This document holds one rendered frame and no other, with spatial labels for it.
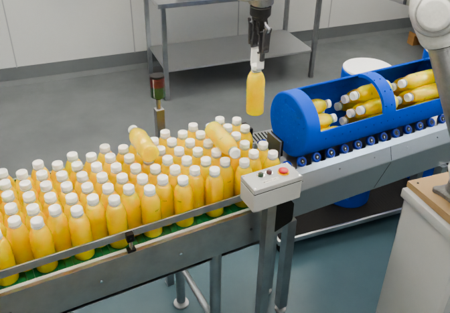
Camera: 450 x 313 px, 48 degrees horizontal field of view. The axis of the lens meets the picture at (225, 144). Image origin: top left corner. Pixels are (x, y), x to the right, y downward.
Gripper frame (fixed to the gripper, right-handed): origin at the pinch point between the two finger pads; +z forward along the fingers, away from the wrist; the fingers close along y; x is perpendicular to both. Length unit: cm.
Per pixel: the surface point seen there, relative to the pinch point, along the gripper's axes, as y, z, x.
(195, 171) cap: -14.1, 32.6, 31.5
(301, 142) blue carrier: -9.7, 35.9, -17.7
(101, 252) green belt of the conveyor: -18, 53, 69
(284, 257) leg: -9, 102, -17
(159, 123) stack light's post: 35, 40, 27
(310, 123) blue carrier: -11.2, 26.7, -19.6
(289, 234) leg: -9, 87, -18
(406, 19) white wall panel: 295, 132, -392
